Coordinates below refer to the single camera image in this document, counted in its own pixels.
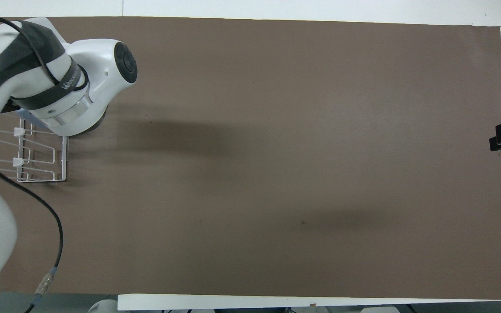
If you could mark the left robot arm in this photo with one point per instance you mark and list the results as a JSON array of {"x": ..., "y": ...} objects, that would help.
[{"x": 89, "y": 61}]

